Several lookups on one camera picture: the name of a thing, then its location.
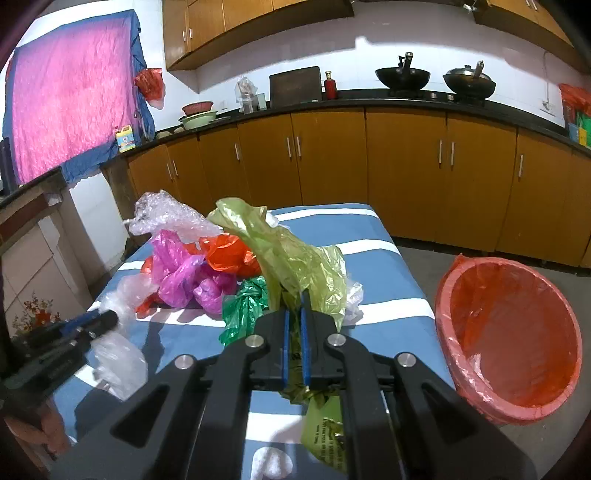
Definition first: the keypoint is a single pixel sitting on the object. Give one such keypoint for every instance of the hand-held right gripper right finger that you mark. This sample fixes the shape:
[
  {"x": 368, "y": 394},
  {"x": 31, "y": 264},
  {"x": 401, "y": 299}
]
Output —
[{"x": 305, "y": 347}]

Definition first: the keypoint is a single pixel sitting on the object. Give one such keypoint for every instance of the wooden lower cabinet row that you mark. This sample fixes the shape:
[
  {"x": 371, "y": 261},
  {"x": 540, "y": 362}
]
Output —
[{"x": 401, "y": 175}]

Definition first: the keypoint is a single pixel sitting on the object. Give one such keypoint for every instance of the red bottle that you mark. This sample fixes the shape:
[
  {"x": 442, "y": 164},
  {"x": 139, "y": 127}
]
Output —
[{"x": 330, "y": 87}]

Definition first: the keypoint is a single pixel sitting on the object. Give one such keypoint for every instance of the black kitchen countertop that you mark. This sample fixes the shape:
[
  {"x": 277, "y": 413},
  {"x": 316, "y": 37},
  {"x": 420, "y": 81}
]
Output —
[{"x": 369, "y": 104}]

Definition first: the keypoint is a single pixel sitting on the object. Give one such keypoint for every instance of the hanging red plastic bag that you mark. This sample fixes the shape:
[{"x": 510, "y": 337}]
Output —
[{"x": 150, "y": 85}]

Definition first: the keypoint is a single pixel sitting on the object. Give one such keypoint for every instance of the clear bag with utensils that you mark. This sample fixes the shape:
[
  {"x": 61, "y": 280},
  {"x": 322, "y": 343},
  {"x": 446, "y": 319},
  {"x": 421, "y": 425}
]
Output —
[{"x": 246, "y": 94}]

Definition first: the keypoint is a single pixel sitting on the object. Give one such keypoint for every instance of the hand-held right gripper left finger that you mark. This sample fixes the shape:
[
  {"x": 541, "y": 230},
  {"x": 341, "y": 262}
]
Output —
[{"x": 286, "y": 347}]

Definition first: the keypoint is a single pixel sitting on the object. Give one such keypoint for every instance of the blue white striped tablecloth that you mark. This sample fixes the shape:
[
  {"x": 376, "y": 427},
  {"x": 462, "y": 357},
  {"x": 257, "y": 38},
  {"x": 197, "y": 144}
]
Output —
[{"x": 383, "y": 272}]

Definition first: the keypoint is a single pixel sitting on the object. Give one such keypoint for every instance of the pink cloth with blue border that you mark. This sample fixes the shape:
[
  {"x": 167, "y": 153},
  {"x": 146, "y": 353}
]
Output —
[{"x": 69, "y": 101}]

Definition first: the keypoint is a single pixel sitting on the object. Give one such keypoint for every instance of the black wok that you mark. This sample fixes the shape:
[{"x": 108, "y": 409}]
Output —
[{"x": 401, "y": 77}]

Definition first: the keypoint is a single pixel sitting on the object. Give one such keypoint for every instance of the colourful boxes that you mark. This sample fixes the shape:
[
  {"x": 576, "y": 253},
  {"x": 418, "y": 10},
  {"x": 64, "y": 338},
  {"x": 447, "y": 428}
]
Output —
[{"x": 581, "y": 133}]

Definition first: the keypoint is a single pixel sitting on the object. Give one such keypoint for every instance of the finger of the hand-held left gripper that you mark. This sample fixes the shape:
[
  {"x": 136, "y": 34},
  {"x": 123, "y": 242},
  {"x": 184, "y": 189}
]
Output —
[
  {"x": 69, "y": 344},
  {"x": 104, "y": 319}
]

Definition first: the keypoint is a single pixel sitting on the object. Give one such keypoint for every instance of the white side cabinet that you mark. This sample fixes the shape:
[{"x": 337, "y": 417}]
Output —
[{"x": 41, "y": 258}]

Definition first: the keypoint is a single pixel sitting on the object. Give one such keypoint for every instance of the flower decoration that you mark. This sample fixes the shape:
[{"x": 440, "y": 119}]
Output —
[{"x": 39, "y": 316}]

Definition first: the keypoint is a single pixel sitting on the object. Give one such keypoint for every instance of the red bag on countertop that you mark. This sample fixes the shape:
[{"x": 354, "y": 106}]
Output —
[{"x": 575, "y": 99}]

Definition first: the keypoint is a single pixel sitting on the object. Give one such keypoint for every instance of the magenta plastic bag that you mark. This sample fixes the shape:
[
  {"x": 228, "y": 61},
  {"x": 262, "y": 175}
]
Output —
[{"x": 180, "y": 277}]

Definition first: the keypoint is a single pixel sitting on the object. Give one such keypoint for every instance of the yellow box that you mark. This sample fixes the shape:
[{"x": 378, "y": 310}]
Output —
[{"x": 125, "y": 140}]

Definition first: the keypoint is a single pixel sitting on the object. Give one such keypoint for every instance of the red cloth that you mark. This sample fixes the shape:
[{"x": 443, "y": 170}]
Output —
[{"x": 226, "y": 254}]

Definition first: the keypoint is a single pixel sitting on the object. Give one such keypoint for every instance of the wooden upper cabinet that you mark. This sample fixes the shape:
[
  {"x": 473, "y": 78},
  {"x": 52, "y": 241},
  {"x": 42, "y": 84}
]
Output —
[
  {"x": 240, "y": 23},
  {"x": 521, "y": 14}
]

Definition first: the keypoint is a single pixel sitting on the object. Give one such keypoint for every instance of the wok with metal lid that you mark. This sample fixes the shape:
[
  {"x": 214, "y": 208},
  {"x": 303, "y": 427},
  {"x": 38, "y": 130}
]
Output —
[{"x": 470, "y": 83}]

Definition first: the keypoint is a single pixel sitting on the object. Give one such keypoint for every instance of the red colander basket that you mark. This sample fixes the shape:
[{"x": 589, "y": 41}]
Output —
[{"x": 197, "y": 108}]

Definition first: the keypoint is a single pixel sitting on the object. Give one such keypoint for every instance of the clear plastic bag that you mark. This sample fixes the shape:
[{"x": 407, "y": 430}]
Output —
[
  {"x": 354, "y": 300},
  {"x": 117, "y": 360},
  {"x": 171, "y": 214}
]

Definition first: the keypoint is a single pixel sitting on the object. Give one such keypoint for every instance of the red plastic basin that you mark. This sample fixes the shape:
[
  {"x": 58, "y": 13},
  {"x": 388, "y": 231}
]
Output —
[{"x": 508, "y": 332}]

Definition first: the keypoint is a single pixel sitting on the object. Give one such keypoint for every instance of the person's left forearm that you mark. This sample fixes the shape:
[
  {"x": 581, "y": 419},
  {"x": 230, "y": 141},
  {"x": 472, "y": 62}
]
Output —
[{"x": 41, "y": 431}]

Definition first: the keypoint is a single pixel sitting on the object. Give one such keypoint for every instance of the yellow-green plastic bag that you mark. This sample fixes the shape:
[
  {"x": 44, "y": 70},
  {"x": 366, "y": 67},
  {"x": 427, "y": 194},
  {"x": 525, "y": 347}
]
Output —
[{"x": 286, "y": 249}]

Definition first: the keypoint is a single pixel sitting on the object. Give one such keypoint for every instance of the green plastic bag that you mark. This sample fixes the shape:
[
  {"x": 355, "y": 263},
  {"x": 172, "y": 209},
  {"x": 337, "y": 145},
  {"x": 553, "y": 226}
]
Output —
[{"x": 242, "y": 304}]

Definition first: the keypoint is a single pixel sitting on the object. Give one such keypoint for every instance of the dark cutting board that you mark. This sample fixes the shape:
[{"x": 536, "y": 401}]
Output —
[{"x": 295, "y": 87}]

